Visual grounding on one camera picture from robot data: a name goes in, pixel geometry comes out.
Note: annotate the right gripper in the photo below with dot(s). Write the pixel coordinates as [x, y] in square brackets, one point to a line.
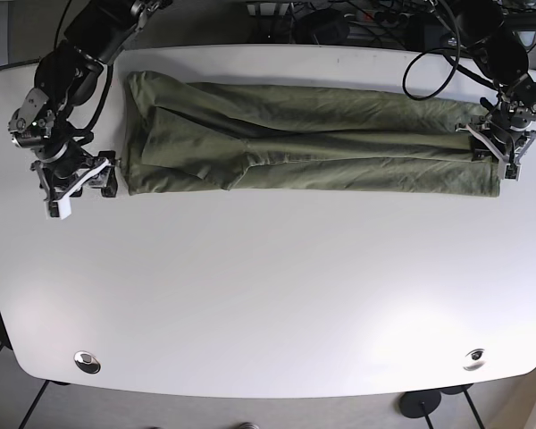
[64, 167]

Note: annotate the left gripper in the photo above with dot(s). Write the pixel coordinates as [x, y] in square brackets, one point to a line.
[505, 132]

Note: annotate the dark olive green cloth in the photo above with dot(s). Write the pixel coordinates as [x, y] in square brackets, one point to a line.
[205, 136]

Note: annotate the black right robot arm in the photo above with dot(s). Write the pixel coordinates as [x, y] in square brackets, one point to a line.
[71, 84]

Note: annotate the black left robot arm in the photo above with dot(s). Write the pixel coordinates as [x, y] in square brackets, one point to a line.
[488, 52]

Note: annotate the black electronics box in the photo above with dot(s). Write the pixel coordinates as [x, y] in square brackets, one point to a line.
[422, 36]

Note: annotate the left chrome table grommet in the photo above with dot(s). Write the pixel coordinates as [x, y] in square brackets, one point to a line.
[86, 362]

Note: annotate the chrome table grommet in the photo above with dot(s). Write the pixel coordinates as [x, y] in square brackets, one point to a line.
[474, 360]
[86, 362]

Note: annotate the black power adapter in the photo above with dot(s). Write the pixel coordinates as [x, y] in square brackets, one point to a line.
[322, 27]

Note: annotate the right chrome table grommet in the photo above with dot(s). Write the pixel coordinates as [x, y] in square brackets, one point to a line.
[474, 360]

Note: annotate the black round stand base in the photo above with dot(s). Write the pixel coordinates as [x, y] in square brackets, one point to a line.
[419, 404]

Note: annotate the grey sneaker shoe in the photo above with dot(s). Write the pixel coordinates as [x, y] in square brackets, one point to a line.
[248, 425]

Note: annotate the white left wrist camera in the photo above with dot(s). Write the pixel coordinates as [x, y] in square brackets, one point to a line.
[509, 171]

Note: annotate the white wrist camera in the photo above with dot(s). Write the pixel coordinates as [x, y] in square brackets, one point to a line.
[60, 209]
[509, 171]

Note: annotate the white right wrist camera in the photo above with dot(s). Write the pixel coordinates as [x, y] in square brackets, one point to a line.
[60, 209]

